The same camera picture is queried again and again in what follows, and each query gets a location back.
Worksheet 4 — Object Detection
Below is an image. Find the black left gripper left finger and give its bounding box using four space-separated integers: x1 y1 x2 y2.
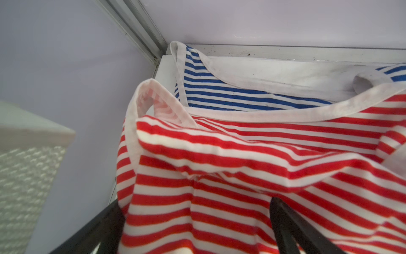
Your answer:
52 200 125 254

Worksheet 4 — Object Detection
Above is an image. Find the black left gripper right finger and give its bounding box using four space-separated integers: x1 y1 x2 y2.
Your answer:
269 197 345 254

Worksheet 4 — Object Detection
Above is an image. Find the red white striped tank top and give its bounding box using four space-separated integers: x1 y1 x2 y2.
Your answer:
117 79 406 254

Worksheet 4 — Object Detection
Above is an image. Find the blue white striped tank top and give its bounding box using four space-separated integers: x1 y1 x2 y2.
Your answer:
169 41 406 112

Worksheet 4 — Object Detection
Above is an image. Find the white mesh wall shelf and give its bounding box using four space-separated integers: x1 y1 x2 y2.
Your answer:
1 101 76 254

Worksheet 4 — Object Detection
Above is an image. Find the aluminium frame corner post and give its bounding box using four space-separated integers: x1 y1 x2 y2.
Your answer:
95 0 168 66

